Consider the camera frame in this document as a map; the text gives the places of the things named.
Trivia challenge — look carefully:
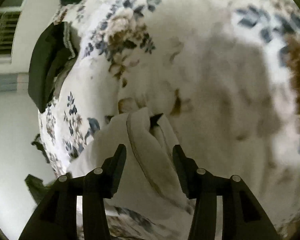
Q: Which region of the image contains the beige long sleeve shirt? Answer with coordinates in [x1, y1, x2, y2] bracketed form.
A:
[67, 108, 193, 230]

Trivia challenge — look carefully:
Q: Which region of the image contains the folded black clothes stack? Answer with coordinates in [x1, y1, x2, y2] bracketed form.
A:
[28, 22, 76, 113]

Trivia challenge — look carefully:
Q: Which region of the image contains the floral bed quilt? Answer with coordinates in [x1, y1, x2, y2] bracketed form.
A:
[39, 0, 300, 239]

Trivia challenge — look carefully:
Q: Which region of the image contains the barred window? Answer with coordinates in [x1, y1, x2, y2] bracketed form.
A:
[0, 10, 21, 63]

